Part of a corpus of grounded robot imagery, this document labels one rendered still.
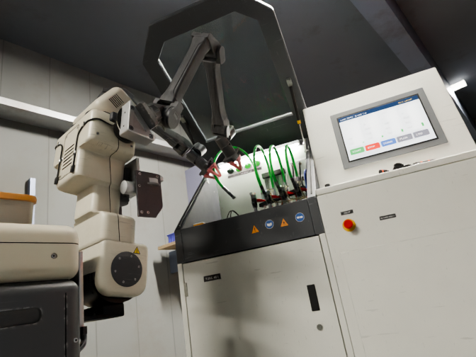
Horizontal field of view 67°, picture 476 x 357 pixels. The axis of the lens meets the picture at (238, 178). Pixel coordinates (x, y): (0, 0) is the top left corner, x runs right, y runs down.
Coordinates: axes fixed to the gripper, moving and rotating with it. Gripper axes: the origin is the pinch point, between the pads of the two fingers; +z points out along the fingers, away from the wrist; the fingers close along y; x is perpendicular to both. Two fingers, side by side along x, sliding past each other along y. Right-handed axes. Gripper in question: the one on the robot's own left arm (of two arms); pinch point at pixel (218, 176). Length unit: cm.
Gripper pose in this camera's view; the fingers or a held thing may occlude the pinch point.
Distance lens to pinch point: 186.0
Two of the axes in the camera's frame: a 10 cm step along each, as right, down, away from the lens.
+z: 7.9, 6.2, -0.2
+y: -4.1, 5.4, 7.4
